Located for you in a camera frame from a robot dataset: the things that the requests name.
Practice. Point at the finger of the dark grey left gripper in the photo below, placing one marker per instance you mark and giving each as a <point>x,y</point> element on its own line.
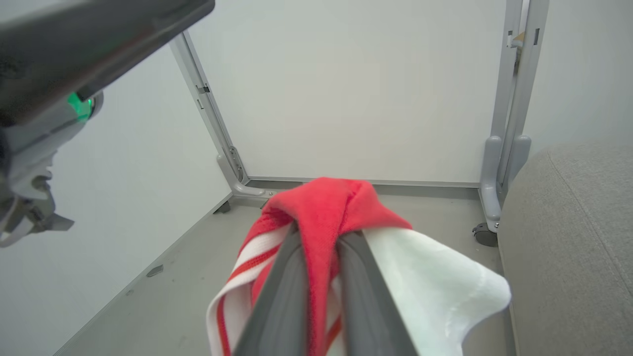
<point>59,79</point>
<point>74,20</point>

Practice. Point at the red garment with white stripes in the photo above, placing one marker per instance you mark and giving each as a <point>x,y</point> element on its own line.
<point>321,207</point>

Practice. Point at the grey metal partition leg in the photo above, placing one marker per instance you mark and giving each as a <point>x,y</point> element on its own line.
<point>489,173</point>
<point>518,158</point>
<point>210,111</point>

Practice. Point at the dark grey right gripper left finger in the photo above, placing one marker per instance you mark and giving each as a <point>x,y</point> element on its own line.
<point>282,306</point>

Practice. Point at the black caster wheel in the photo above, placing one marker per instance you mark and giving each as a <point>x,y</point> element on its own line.
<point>485,236</point>

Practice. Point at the grey fabric sofa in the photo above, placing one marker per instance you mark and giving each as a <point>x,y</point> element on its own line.
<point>568,257</point>

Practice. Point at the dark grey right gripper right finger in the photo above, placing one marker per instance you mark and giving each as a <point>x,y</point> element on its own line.
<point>371,316</point>

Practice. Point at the dark partition floor foot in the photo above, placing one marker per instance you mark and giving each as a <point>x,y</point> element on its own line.
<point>222,206</point>

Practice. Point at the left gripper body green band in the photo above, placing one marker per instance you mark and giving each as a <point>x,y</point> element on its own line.
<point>29,148</point>

